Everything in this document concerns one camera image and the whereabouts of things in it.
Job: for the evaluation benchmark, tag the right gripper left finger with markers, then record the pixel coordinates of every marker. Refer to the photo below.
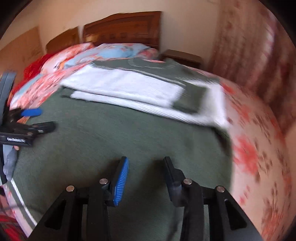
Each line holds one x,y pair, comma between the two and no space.
119,180

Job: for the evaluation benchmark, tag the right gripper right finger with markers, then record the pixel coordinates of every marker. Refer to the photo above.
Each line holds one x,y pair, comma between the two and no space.
173,178

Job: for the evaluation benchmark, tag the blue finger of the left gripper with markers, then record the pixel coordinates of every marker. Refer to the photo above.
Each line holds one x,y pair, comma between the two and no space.
31,112

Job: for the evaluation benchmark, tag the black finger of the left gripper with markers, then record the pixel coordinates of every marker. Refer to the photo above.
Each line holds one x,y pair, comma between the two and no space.
44,128

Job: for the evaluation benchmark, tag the green knit sweater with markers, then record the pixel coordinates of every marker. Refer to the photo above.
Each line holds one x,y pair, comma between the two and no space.
90,139

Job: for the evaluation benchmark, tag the grey gloved left hand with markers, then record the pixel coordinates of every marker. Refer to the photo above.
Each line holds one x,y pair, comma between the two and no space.
10,159

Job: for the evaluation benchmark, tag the light blue cloth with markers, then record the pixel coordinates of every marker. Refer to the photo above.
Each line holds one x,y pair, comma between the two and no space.
22,88

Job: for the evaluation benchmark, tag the red blanket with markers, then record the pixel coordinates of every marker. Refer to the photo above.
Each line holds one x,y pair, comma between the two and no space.
30,72

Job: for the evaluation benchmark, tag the pink floral pillow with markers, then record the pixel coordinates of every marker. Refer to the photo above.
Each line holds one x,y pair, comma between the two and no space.
54,63

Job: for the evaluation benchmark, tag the wooden wardrobe doors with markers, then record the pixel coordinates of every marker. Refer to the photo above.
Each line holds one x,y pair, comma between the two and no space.
21,52

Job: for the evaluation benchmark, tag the small wooden headboard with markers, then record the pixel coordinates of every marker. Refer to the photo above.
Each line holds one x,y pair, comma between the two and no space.
66,39

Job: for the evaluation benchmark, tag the floral pink bed sheet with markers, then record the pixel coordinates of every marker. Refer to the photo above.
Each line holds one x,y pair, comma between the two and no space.
261,175

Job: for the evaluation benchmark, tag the light blue floral pillow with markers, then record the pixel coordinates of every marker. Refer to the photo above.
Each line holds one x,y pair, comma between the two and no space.
107,51

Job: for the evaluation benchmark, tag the wooden nightstand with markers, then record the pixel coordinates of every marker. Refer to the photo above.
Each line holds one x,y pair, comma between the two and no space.
183,58

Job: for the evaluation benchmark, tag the large wooden headboard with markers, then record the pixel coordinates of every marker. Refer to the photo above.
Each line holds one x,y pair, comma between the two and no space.
140,27

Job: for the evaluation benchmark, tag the floral pink curtain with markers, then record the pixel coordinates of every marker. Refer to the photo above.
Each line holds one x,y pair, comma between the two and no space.
252,49

